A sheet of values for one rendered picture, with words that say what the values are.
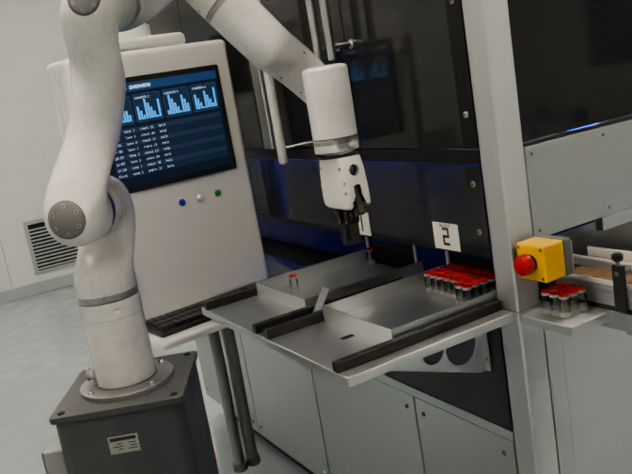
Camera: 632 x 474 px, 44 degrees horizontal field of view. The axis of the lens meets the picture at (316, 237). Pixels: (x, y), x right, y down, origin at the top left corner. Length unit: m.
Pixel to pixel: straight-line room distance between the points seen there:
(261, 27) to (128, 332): 0.64
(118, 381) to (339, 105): 0.69
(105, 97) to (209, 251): 0.93
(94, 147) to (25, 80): 5.31
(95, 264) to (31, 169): 5.23
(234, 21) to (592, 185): 0.81
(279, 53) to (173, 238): 0.97
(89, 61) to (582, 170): 0.99
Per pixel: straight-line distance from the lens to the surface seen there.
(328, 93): 1.40
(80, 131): 1.50
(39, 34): 6.85
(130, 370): 1.59
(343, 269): 2.10
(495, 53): 1.52
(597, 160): 1.72
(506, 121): 1.53
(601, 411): 1.85
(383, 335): 1.51
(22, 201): 6.77
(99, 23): 1.42
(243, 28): 1.41
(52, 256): 6.84
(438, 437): 1.99
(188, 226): 2.28
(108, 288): 1.54
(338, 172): 1.41
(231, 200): 2.35
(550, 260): 1.50
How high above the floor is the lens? 1.41
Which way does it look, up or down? 12 degrees down
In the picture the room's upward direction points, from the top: 10 degrees counter-clockwise
